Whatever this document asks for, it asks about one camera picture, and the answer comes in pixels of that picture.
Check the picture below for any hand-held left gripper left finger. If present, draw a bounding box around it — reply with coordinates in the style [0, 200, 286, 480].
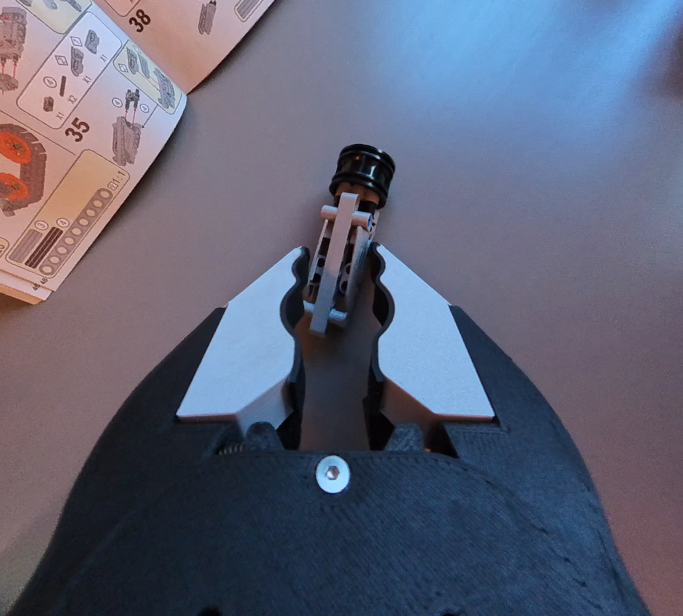
[176, 247, 311, 450]

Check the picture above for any grey brick assembly black wheel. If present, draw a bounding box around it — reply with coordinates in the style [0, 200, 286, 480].
[302, 145, 397, 337]

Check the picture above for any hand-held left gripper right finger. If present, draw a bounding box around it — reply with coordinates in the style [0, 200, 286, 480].
[364, 244, 497, 450]

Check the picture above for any open building instruction booklet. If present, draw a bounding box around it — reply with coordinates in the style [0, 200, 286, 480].
[0, 0, 332, 305]

